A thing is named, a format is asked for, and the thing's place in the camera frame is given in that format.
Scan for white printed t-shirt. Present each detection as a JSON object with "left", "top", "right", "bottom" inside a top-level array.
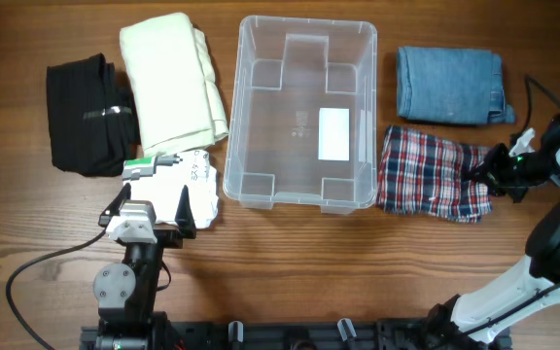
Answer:
[{"left": 122, "top": 150, "right": 219, "bottom": 229}]

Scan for blue denim jeans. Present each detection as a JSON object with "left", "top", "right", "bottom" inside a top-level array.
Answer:
[{"left": 397, "top": 47, "right": 516, "bottom": 125}]

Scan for white label in bin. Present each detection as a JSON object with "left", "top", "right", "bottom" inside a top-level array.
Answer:
[{"left": 318, "top": 108, "right": 350, "bottom": 161}]

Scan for clear plastic storage bin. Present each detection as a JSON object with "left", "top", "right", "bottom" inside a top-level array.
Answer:
[{"left": 223, "top": 16, "right": 378, "bottom": 214}]

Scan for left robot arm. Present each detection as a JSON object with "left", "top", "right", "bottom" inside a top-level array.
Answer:
[{"left": 80, "top": 184, "right": 196, "bottom": 350}]

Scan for cream folded cloth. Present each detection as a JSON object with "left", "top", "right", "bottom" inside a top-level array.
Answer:
[{"left": 120, "top": 13, "right": 228, "bottom": 157}]

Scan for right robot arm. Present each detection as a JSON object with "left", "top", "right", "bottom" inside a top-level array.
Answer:
[{"left": 420, "top": 114, "right": 560, "bottom": 349}]

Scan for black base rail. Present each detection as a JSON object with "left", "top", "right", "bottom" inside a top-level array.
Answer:
[{"left": 79, "top": 318, "right": 512, "bottom": 350}]

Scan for black garment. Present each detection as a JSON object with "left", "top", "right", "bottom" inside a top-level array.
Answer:
[{"left": 46, "top": 53, "right": 140, "bottom": 177}]

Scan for red plaid shirt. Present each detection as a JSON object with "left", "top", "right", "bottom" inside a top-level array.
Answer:
[{"left": 376, "top": 125, "right": 492, "bottom": 223}]

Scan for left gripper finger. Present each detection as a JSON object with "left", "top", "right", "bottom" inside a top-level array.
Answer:
[
  {"left": 175, "top": 186, "right": 196, "bottom": 238},
  {"left": 98, "top": 184, "right": 131, "bottom": 227}
]

